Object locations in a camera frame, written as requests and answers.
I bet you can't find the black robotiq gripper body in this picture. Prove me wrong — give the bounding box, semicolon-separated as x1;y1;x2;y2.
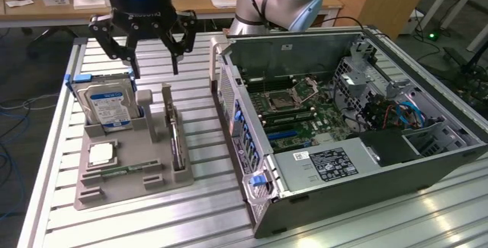
101;0;178;41

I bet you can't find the nvidia graphics card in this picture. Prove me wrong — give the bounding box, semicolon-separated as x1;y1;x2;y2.
161;83;183;172

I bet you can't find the white flat box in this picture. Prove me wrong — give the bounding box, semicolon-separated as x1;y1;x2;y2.
71;0;107;10

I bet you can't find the wooden desk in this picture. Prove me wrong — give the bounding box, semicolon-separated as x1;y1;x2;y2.
0;0;343;29

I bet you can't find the hard disk in blue carrier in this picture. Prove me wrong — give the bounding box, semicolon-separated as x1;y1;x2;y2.
62;70;143;132

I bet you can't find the silver cpu chip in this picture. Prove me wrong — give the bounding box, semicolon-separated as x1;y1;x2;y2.
87;143;115;166

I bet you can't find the dark installed ram stick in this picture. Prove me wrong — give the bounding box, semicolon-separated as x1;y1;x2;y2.
265;114;317;125

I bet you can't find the green ram stick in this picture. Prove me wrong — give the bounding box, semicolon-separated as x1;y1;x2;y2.
98;163;145;175

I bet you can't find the blue expansion slot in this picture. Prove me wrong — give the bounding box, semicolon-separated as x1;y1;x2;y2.
266;131;298;143

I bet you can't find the green motherboard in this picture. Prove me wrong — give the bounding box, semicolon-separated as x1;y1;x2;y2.
242;73;362;152

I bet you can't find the grey plastic parts rack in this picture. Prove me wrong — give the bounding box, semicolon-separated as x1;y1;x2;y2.
73;82;194;211

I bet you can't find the wooden cabinet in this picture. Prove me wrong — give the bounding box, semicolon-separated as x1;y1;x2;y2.
315;0;437;41

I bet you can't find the grey power supply unit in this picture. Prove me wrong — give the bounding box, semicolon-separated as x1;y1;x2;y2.
273;138;382;200

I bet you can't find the black device with green light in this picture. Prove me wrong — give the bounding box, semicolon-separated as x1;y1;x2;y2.
422;30;442;43

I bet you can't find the dark grey pc case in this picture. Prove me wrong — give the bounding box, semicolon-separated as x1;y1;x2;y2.
207;25;488;239

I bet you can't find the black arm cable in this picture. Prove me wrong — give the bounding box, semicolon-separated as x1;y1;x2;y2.
238;0;269;30

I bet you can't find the black power cable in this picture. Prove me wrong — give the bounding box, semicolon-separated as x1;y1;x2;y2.
314;15;391;39

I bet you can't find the blue floor cable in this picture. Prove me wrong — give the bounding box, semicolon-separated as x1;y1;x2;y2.
0;110;30;220

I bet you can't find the red wire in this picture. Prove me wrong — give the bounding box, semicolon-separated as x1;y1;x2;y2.
379;104;397;129

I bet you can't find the blue wire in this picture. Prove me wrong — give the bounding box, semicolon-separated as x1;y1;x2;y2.
394;101;426;129

